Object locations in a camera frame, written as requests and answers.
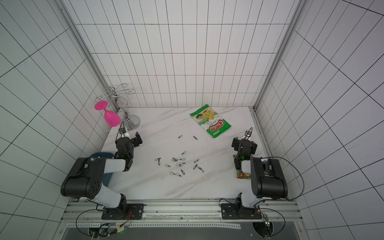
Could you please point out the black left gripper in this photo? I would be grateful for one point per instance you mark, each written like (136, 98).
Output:
(136, 143)

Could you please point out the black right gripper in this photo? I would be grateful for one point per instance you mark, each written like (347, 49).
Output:
(240, 144)

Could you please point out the dark teal storage box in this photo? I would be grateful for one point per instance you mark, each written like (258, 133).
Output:
(100, 154)

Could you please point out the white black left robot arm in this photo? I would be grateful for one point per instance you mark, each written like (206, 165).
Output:
(85, 180)

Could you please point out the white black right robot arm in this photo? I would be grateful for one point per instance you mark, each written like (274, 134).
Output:
(267, 181)

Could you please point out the chrome cup holder stand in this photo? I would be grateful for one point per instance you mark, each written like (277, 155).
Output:
(115, 98)

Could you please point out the green red snack packet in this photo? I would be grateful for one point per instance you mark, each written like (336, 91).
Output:
(242, 175)

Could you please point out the pink plastic goblet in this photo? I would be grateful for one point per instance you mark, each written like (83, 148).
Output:
(112, 118)

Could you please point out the green Chuba chips bag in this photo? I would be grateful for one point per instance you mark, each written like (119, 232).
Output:
(210, 121)

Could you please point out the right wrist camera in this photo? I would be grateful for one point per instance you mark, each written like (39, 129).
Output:
(248, 133)

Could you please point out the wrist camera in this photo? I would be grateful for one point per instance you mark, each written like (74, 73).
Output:
(122, 131)
(248, 133)

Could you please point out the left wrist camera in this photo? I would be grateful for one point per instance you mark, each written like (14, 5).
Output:
(122, 131)

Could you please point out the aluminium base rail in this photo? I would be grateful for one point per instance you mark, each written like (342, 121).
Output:
(181, 213)

